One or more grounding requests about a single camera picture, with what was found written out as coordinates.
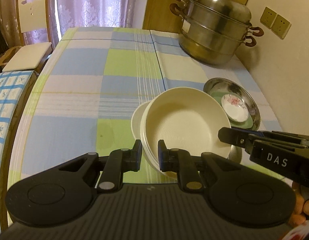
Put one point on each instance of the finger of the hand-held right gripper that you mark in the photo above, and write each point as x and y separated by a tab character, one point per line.
232	136
264	133

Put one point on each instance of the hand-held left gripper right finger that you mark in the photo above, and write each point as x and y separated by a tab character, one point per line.
162	155

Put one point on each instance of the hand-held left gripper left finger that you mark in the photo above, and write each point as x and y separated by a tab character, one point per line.
137	155

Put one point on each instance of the small stainless steel bowl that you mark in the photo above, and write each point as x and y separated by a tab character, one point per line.
235	155

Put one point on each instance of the small floral dish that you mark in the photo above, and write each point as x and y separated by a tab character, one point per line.
234	110

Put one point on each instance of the white floral bowl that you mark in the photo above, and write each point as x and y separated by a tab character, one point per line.
137	122

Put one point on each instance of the cream ridged plastic bowl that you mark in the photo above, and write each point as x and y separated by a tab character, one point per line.
184	120

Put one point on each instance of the green square plate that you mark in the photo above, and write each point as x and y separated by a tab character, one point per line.
215	97

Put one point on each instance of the wide stainless steel plate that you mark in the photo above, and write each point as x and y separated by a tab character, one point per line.
232	86

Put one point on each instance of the person's right hand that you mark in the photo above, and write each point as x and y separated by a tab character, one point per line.
305	205

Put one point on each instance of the pastel checkered tablecloth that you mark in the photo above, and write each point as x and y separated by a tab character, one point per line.
77	92

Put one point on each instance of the stainless steel steamer pot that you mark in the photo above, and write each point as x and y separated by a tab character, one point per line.
212	30

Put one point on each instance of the white wooden chair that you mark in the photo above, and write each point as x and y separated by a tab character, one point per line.
27	55

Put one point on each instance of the wooden door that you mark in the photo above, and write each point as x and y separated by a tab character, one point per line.
159	5

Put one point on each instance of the lilac lace curtain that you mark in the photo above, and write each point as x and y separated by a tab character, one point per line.
99	2
4	5

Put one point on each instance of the beige wall socket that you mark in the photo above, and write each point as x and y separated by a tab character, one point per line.
268	17
281	27

